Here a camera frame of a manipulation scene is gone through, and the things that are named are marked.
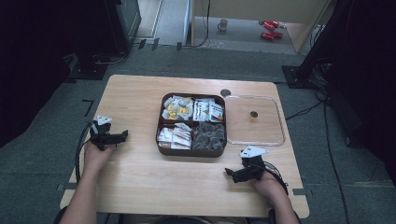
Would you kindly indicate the grey round table cap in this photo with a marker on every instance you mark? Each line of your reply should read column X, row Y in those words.
column 225, row 92

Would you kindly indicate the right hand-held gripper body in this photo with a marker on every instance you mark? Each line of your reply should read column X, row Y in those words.
column 252, row 165

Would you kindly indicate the pile of yellow white packets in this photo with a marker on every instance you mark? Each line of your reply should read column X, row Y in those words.
column 177, row 108

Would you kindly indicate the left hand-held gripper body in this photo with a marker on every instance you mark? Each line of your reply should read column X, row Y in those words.
column 101, row 137

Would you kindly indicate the brown compartment box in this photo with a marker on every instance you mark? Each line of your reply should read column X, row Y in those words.
column 190, row 153

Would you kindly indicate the transparent lid with gold knob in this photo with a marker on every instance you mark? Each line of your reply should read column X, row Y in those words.
column 264, row 130

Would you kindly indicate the pile of dark grey packets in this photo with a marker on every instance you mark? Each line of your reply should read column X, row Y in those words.
column 208, row 136

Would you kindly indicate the pile of white printed packets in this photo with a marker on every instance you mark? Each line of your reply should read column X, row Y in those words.
column 208, row 110

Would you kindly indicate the person's right hand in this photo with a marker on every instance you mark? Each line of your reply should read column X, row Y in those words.
column 269, row 186

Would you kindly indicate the black stand base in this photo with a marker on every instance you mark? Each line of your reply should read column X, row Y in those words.
column 294, row 77

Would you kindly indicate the person's left hand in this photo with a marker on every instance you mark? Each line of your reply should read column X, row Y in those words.
column 95, row 157

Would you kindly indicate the dark cabinet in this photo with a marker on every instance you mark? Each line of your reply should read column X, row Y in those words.
column 123, row 21

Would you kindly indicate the pile of white red packets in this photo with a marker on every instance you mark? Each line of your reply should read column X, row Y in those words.
column 175, row 135

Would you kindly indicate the red can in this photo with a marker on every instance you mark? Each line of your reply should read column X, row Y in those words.
column 271, row 25
column 271, row 35

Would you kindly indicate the grey mug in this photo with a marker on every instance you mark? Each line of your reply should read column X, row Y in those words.
column 222, row 24

